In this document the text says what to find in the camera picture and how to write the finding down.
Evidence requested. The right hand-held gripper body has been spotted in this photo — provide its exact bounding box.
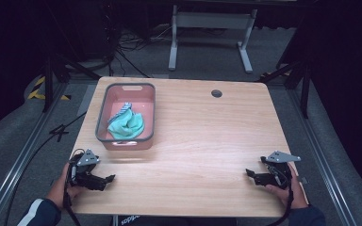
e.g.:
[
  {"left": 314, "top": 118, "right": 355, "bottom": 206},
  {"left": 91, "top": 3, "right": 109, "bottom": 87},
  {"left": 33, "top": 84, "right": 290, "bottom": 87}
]
[{"left": 253, "top": 150, "right": 302, "bottom": 190}]

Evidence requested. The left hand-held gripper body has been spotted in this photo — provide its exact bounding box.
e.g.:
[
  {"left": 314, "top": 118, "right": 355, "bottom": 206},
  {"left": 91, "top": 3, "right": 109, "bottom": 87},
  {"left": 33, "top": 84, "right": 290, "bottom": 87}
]
[{"left": 68, "top": 149, "right": 107, "bottom": 192}]

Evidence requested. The person's right hand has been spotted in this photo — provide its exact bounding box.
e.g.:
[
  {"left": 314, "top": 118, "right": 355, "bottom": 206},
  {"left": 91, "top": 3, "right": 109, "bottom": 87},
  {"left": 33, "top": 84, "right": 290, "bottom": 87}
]
[{"left": 263, "top": 164, "right": 309, "bottom": 210}]

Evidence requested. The person's left hand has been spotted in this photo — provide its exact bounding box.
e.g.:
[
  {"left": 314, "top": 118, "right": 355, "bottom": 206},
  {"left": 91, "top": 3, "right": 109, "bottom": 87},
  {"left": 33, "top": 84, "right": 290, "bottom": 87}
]
[{"left": 45, "top": 162, "right": 87, "bottom": 212}]

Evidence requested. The green cloth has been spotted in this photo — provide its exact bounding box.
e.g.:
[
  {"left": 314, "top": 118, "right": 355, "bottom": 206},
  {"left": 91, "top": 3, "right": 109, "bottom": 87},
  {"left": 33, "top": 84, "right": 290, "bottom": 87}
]
[{"left": 107, "top": 107, "right": 146, "bottom": 140}]

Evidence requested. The striped grey cloth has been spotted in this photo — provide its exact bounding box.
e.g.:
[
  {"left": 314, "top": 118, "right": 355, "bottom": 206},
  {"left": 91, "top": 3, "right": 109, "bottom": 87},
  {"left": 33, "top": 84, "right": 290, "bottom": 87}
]
[{"left": 107, "top": 102, "right": 133, "bottom": 125}]

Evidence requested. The pink bin with grey rim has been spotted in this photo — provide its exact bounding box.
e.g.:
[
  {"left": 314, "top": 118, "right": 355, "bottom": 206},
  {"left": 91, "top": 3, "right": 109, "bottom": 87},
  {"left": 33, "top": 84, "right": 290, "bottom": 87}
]
[{"left": 94, "top": 82, "right": 156, "bottom": 152}]

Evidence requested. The black metal stand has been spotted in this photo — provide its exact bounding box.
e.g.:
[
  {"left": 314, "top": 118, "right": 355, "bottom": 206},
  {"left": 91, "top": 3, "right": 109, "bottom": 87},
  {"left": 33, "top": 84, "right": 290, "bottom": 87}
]
[
  {"left": 257, "top": 59, "right": 313, "bottom": 120},
  {"left": 41, "top": 53, "right": 102, "bottom": 113}
]

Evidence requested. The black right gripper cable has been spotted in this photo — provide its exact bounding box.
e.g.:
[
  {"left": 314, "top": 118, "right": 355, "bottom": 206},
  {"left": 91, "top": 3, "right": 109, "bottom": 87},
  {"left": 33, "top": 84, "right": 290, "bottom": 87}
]
[{"left": 271, "top": 169, "right": 296, "bottom": 226}]

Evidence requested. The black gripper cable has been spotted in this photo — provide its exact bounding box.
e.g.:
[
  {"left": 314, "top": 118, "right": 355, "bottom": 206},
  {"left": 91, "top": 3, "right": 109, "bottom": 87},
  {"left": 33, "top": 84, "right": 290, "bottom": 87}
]
[
  {"left": 271, "top": 169, "right": 296, "bottom": 226},
  {"left": 62, "top": 163, "right": 83, "bottom": 226}
]

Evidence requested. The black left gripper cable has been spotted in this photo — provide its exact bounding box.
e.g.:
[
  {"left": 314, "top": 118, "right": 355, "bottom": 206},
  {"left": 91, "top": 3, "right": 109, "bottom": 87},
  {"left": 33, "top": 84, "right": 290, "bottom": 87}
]
[{"left": 62, "top": 163, "right": 83, "bottom": 226}]

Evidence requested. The aluminium floor rail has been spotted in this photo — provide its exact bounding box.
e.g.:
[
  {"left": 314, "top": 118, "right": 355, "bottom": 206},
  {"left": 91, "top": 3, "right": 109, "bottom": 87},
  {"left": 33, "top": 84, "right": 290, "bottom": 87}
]
[
  {"left": 287, "top": 89, "right": 359, "bottom": 226},
  {"left": 0, "top": 83, "right": 70, "bottom": 226}
]

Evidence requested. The black floor cable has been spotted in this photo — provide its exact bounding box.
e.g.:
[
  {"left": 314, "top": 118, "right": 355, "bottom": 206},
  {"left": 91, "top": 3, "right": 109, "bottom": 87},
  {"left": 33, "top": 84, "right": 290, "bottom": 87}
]
[{"left": 3, "top": 111, "right": 88, "bottom": 219}]

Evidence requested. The bundle of black cables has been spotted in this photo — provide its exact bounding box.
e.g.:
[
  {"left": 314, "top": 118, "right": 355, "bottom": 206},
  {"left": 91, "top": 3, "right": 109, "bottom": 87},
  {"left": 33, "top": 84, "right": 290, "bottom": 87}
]
[{"left": 105, "top": 18, "right": 173, "bottom": 78}]

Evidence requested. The white metal desk frame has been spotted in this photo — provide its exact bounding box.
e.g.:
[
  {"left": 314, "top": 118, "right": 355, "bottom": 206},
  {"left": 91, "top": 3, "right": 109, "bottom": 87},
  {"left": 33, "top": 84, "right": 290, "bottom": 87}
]
[{"left": 168, "top": 4, "right": 259, "bottom": 74}]

